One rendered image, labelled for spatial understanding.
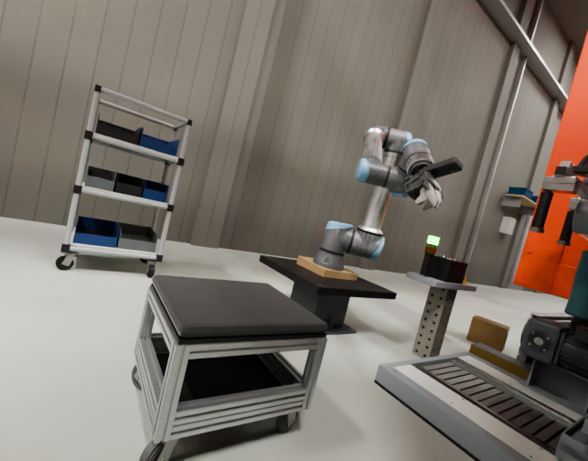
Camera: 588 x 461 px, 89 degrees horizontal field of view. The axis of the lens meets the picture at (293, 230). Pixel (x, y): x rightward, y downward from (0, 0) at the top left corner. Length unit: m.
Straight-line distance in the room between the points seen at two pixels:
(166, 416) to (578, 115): 2.15
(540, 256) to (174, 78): 3.24
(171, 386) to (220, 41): 3.43
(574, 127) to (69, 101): 3.52
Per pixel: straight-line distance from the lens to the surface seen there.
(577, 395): 1.96
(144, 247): 2.08
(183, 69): 3.54
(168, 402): 0.73
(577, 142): 2.11
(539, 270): 2.00
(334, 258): 1.75
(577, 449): 1.34
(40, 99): 3.37
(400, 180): 1.24
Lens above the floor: 0.61
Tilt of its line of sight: 3 degrees down
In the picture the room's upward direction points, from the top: 14 degrees clockwise
